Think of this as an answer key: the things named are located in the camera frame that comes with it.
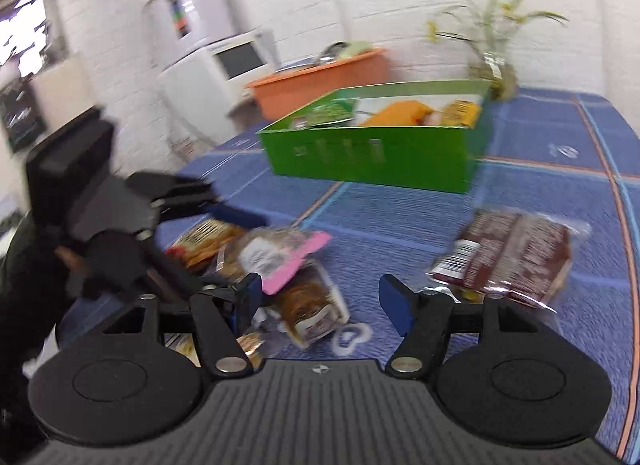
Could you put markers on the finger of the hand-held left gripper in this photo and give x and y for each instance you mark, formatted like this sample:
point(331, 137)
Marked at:
point(170, 184)
point(235, 216)

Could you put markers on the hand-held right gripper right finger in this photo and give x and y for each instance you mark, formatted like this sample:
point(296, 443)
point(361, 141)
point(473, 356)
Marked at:
point(395, 302)

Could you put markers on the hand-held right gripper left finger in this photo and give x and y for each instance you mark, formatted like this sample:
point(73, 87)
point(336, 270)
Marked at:
point(249, 300)

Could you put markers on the red snack packet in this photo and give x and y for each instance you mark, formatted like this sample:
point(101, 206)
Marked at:
point(205, 242)

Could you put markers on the clear peanut packet pink label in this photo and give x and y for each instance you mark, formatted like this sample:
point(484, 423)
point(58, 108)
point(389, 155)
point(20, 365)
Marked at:
point(275, 257)

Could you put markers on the clear packet dark dates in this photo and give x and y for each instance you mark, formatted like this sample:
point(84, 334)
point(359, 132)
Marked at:
point(310, 307)

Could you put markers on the brown snack packet clear wrap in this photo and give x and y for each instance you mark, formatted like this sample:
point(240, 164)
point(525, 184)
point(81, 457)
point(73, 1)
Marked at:
point(515, 257)

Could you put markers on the green pea snack packet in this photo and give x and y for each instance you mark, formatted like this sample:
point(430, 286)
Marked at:
point(327, 112)

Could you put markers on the green cardboard box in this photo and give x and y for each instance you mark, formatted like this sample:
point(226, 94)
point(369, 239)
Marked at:
point(370, 157)

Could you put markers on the orange-yellow snack packet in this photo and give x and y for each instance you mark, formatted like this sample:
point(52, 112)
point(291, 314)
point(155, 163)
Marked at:
point(400, 112)

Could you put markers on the person's left forearm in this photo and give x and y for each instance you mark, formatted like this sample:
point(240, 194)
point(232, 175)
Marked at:
point(22, 335)

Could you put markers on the person's left hand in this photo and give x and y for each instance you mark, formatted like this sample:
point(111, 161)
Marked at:
point(117, 260)

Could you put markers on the yellow brown snack packet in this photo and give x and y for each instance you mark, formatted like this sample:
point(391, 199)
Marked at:
point(252, 347)

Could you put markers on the blue checked tablecloth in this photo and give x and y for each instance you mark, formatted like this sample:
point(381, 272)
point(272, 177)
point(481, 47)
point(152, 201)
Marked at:
point(400, 217)

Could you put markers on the white appliance with screen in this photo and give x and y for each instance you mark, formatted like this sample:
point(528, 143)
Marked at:
point(215, 90)

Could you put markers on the orange plastic basin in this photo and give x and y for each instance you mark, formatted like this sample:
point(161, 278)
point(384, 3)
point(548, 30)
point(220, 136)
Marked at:
point(320, 85)

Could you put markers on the white water purifier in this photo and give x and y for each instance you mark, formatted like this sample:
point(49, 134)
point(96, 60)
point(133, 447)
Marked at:
point(187, 15)

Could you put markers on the metal utensil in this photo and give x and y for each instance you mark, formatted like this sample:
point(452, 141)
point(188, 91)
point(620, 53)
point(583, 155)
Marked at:
point(334, 51)

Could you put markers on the pale green item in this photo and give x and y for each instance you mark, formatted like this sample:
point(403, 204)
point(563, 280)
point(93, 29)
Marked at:
point(359, 48)

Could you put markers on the glass vase with plant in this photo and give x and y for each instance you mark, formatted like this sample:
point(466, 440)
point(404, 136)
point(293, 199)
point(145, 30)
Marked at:
point(492, 60)

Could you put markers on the dark wall window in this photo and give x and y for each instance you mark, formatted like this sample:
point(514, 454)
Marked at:
point(27, 60)

